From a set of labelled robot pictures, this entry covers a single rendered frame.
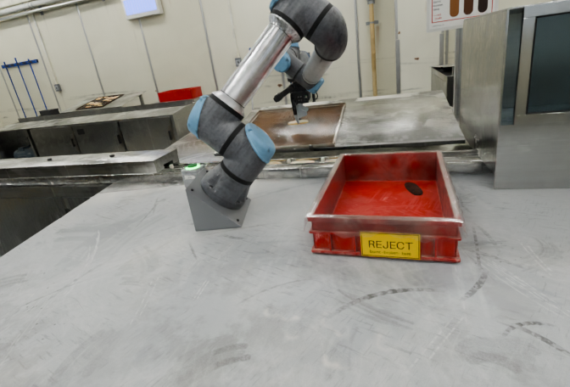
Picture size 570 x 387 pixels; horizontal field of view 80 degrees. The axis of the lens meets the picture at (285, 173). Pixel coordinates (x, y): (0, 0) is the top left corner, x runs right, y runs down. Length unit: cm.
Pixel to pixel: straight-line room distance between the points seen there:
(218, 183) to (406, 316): 61
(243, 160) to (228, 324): 46
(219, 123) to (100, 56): 586
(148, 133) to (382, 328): 391
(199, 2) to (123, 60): 171
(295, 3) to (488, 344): 87
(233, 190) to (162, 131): 323
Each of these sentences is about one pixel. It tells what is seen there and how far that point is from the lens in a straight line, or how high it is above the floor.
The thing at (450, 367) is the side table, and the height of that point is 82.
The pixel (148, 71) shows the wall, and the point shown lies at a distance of 621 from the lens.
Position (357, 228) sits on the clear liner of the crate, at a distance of 75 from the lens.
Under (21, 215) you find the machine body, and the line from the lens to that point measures 230.
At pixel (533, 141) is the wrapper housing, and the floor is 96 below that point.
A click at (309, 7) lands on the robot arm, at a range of 103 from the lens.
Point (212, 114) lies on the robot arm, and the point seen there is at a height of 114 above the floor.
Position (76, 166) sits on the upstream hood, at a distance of 185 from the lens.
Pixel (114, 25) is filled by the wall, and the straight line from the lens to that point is 651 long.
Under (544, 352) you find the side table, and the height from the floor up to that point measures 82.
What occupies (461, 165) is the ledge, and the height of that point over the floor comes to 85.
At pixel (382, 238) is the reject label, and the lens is 76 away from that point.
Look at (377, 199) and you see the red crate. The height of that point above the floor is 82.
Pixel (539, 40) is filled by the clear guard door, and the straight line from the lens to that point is 109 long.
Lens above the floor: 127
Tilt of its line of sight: 19 degrees down
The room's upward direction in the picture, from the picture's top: 8 degrees counter-clockwise
